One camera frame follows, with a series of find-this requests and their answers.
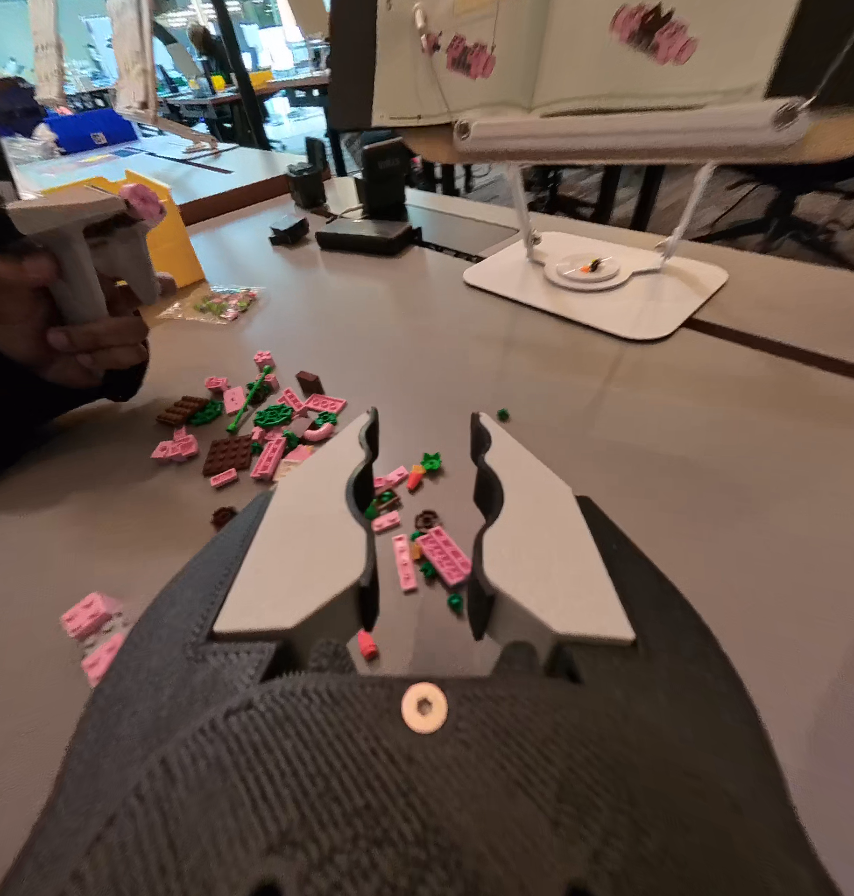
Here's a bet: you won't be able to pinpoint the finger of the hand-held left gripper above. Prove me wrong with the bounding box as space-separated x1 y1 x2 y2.
7 185 163 307

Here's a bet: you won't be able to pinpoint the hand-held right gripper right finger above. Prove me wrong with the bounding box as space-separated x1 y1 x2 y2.
466 412 638 645

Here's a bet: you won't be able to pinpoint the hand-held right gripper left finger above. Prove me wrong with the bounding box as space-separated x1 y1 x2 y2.
212 407 380 641

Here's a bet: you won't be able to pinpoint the pink rounded brick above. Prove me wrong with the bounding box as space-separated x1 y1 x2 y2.
119 183 169 226

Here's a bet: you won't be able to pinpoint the clear bag of bricks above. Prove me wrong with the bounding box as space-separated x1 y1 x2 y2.
159 283 260 324

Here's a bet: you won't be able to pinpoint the pink toy brick assembly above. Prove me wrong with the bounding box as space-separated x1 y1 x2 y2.
60 591 130 688

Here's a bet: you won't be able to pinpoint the instruction booklet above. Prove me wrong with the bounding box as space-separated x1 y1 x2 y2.
371 0 799 127

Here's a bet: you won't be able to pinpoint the person's left forearm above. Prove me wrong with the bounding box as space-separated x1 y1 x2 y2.
0 329 148 487

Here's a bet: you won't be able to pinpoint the person's left hand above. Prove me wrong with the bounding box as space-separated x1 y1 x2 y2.
0 241 151 389

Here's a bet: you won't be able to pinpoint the clear plastic bags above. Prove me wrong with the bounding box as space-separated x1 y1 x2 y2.
3 133 56 165

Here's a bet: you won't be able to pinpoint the blue storage bin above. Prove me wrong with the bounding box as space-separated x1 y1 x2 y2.
45 108 137 154

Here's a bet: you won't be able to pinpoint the pile of small toy bricks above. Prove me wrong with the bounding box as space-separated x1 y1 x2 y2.
151 350 510 660

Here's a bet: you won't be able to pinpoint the yellow storage bin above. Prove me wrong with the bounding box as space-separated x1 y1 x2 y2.
21 171 207 288

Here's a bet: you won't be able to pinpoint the brown studded plate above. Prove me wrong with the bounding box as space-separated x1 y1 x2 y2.
203 434 256 477
155 395 211 427

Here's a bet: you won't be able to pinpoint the green ribbed rod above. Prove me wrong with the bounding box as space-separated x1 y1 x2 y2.
227 374 274 435

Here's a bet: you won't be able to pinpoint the small cardboard panel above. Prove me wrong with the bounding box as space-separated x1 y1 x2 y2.
28 0 67 106

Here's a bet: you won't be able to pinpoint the large cardboard panel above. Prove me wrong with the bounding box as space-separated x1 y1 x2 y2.
108 0 239 155

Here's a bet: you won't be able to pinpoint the black metal pole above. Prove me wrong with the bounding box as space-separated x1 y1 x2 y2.
213 0 272 149

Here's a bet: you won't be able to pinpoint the black device with green mark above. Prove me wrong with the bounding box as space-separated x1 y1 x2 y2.
287 162 330 209

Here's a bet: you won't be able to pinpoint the white board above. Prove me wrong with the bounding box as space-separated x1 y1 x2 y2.
453 98 813 342

